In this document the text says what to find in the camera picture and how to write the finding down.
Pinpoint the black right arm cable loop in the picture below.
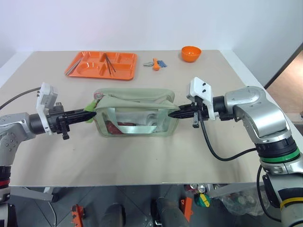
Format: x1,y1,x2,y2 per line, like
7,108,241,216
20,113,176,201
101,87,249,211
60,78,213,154
256,164,283,223

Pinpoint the red item inside pouch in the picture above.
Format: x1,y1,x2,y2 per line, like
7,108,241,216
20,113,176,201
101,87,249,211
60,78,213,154
105,120,134,136

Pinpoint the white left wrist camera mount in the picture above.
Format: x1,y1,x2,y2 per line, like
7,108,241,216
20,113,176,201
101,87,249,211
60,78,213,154
36,82,60,136

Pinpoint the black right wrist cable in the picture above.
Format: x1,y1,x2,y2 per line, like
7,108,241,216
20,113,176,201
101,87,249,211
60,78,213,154
199,115,261,162

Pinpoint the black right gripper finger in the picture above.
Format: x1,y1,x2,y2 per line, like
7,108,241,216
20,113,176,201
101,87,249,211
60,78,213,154
177,105,197,113
168,110,196,119

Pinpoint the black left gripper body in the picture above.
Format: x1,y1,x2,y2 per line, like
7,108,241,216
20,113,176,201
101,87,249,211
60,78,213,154
48,101,71,140

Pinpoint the dark rounded shape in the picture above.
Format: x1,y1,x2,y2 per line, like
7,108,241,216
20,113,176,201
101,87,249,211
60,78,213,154
155,196,191,227

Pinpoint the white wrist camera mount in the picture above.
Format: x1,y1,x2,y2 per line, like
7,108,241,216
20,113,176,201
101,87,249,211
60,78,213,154
186,77,220,120
36,82,60,136

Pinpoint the light wooden chopstick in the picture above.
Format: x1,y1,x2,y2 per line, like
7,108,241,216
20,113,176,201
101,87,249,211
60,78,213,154
66,60,83,77
65,59,82,75

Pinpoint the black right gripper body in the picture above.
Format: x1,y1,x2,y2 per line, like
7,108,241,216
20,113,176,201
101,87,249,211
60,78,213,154
189,96,210,129

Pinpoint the dark chopstick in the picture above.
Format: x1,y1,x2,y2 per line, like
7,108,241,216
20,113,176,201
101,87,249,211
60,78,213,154
106,56,117,73
104,53,113,75

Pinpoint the green plush keychain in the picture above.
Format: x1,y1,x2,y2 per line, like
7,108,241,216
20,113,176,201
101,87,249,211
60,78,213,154
83,98,103,124

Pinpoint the orange black clamp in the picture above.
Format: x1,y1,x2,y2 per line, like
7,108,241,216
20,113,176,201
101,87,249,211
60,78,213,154
71,204,85,227
180,197,193,221

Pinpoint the orange plastic bowl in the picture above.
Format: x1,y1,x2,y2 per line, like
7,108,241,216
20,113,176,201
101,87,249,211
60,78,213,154
181,45,202,63

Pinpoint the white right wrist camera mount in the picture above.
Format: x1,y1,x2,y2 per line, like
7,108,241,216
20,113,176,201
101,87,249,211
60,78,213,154
186,77,220,120

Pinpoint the white cloth inside pouch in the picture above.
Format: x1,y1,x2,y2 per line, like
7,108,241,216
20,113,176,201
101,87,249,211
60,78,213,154
115,112,164,132

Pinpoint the green pouch with clear window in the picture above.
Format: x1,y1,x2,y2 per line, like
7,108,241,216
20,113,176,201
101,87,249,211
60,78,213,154
92,87,181,138

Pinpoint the orange compartment tray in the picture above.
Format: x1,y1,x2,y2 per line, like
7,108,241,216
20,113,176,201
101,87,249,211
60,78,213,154
64,51,139,82

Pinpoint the grey table bracket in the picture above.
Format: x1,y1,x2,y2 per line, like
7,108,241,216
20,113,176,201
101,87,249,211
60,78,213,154
9,186,54,202
207,183,239,198

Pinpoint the clear plastic bag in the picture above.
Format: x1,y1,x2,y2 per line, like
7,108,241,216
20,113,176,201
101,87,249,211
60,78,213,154
217,185,266,216

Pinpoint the green yellow toy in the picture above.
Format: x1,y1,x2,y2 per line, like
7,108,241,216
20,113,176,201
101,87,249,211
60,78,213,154
194,193,212,209

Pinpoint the silver drink can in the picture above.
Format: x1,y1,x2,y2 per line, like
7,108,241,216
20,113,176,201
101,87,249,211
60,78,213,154
189,183,207,193

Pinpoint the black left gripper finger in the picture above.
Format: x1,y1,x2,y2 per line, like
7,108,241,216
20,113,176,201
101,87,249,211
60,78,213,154
64,109,97,118
65,115,95,124

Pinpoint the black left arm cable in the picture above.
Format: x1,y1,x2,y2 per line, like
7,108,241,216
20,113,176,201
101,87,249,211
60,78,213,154
0,87,41,111

